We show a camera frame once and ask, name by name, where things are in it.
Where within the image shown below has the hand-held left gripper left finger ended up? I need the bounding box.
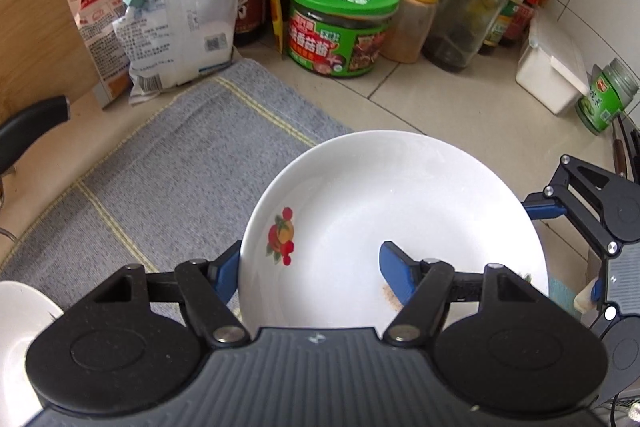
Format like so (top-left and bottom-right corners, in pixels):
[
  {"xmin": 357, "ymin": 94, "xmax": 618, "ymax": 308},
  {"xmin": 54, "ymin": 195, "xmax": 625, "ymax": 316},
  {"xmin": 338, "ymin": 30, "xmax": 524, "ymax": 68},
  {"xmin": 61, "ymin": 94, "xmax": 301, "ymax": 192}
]
[{"xmin": 67, "ymin": 241, "xmax": 251, "ymax": 349}]

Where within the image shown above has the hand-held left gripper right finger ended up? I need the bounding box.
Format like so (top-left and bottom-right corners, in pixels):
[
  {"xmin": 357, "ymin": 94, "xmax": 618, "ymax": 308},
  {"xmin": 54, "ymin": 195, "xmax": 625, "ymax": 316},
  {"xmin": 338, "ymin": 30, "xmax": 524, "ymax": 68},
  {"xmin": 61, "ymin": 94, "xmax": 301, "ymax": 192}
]
[{"xmin": 378, "ymin": 241, "xmax": 561, "ymax": 349}]

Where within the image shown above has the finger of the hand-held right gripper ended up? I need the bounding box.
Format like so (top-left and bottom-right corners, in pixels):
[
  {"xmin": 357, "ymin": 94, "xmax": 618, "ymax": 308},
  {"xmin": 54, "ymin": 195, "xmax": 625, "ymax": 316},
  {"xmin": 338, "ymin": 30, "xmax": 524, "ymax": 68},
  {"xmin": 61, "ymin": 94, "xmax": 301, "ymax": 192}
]
[
  {"xmin": 521, "ymin": 154, "xmax": 626, "ymax": 258},
  {"xmin": 590, "ymin": 278, "xmax": 621, "ymax": 342}
]

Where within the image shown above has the white plate with fruit print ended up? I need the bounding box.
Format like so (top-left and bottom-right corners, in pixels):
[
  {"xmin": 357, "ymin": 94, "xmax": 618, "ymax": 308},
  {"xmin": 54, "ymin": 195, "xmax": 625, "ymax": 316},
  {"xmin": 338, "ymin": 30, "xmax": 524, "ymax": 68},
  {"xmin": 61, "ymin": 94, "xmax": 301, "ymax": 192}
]
[{"xmin": 239, "ymin": 130, "xmax": 550, "ymax": 330}]

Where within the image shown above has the white bowl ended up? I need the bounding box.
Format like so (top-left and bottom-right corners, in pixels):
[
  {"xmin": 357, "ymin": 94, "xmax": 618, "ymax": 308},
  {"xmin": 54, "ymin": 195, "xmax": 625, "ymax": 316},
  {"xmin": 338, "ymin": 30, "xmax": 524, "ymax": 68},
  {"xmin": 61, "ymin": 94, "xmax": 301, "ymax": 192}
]
[{"xmin": 0, "ymin": 281, "xmax": 66, "ymax": 427}]

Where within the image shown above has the grey checked table mat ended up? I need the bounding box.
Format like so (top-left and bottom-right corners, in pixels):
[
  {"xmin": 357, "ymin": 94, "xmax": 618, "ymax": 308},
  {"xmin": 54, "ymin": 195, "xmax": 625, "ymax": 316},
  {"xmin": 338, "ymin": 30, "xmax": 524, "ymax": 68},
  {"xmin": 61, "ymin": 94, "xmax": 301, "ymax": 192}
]
[{"xmin": 0, "ymin": 58, "xmax": 583, "ymax": 325}]

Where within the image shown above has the small green glass jar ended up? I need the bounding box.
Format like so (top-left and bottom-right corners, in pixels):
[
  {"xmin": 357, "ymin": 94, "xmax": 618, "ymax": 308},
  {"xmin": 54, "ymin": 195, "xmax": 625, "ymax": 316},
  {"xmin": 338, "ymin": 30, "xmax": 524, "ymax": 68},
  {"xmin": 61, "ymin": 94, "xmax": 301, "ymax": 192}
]
[{"xmin": 575, "ymin": 58, "xmax": 640, "ymax": 136}]

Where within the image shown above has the white plastic box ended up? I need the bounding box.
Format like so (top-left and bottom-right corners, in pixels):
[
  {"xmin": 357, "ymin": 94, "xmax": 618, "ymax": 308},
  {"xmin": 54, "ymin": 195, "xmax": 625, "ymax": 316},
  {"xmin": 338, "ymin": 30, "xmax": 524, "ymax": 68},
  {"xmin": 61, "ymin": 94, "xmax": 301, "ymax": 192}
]
[{"xmin": 515, "ymin": 14, "xmax": 591, "ymax": 116}]

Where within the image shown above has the clear glass bottle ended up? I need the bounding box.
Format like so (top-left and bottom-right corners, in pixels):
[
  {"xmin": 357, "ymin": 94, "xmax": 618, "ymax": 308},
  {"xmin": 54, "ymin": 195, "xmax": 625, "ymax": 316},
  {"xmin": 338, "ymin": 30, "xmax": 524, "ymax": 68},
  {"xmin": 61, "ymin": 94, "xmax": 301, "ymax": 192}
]
[{"xmin": 421, "ymin": 0, "xmax": 509, "ymax": 74}]

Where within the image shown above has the yellow lidded spice jar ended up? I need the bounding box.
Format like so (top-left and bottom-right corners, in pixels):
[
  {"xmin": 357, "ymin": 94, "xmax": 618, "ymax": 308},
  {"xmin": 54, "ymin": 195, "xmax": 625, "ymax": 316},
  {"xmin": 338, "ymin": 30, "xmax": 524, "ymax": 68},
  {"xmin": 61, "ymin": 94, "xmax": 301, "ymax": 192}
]
[{"xmin": 382, "ymin": 0, "xmax": 444, "ymax": 65}]

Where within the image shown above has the green lidded sauce jar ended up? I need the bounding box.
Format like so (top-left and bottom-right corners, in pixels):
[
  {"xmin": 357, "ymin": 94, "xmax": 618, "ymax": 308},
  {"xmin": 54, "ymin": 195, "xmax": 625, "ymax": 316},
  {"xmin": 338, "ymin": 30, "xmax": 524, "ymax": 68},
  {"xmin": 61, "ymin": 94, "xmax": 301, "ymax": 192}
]
[{"xmin": 286, "ymin": 0, "xmax": 402, "ymax": 79}]

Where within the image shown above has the yellow packet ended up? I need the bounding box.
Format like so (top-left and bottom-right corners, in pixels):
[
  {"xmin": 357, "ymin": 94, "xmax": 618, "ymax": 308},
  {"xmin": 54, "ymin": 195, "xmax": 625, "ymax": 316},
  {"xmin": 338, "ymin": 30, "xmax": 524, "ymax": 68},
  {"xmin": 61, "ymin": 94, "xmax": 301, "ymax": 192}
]
[{"xmin": 267, "ymin": 0, "xmax": 287, "ymax": 54}]

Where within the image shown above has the white printed plastic bag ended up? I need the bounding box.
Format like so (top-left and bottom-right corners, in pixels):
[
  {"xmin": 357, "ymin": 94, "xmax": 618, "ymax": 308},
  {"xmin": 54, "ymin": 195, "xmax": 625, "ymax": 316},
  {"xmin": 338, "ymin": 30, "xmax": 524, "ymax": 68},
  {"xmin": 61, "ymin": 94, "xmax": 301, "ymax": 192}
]
[{"xmin": 112, "ymin": 0, "xmax": 251, "ymax": 106}]

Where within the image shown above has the red and white bag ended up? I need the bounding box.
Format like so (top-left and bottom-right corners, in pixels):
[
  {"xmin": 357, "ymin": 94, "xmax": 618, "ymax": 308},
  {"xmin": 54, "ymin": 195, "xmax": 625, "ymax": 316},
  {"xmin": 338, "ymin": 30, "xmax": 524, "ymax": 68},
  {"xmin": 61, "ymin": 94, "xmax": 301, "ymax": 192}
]
[{"xmin": 65, "ymin": 0, "xmax": 166, "ymax": 110}]

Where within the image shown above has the wooden cutting board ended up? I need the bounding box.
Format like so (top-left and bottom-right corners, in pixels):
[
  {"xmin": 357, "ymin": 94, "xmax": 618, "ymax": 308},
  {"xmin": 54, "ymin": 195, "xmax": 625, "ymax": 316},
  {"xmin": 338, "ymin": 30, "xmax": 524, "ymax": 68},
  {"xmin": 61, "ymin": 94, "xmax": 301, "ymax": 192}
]
[{"xmin": 0, "ymin": 0, "xmax": 98, "ymax": 125}]

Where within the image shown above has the dark wooden handle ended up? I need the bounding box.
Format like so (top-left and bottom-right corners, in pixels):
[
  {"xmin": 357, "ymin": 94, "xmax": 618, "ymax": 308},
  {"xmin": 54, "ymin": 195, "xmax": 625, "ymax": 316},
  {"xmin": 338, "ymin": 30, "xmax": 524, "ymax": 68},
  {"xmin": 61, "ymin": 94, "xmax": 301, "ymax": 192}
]
[{"xmin": 612, "ymin": 114, "xmax": 638, "ymax": 180}]

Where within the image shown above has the black handled kitchen knife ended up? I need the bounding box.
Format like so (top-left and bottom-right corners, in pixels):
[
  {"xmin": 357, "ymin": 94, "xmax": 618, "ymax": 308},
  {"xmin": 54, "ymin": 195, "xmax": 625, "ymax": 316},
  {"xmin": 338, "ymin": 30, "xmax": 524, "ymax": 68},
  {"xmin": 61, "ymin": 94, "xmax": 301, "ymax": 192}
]
[{"xmin": 0, "ymin": 96, "xmax": 71, "ymax": 175}]

